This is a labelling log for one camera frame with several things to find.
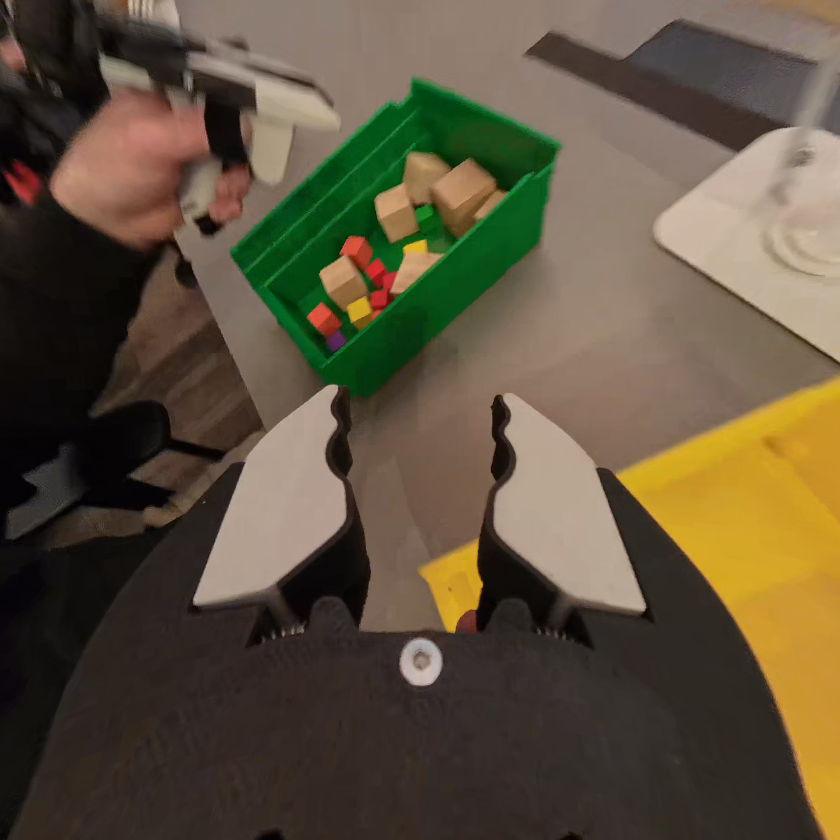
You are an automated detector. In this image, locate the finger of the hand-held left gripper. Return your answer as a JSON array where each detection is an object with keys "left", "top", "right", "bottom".
[
  {"left": 189, "top": 52, "right": 342, "bottom": 130},
  {"left": 249, "top": 120, "right": 296, "bottom": 186}
]

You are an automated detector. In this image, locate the pile of plain wooden cubes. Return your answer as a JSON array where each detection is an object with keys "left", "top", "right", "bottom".
[{"left": 318, "top": 151, "right": 509, "bottom": 312}]

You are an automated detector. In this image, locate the green plastic box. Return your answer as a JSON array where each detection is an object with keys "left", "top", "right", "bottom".
[{"left": 230, "top": 77, "right": 562, "bottom": 398}]

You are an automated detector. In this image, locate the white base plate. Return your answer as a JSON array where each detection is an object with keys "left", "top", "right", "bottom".
[{"left": 653, "top": 126, "right": 840, "bottom": 365}]

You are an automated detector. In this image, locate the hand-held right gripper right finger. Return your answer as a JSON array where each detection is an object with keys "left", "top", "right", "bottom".
[{"left": 476, "top": 392, "right": 648, "bottom": 632}]

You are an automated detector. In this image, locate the yellow plastic box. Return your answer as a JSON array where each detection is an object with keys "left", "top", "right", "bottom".
[{"left": 419, "top": 377, "right": 840, "bottom": 840}]

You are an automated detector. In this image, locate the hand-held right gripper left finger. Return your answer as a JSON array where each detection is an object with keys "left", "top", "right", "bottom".
[{"left": 192, "top": 385, "right": 371, "bottom": 632}]

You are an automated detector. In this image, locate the person's left hand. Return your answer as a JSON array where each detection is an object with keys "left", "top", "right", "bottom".
[{"left": 49, "top": 92, "right": 253, "bottom": 252}]

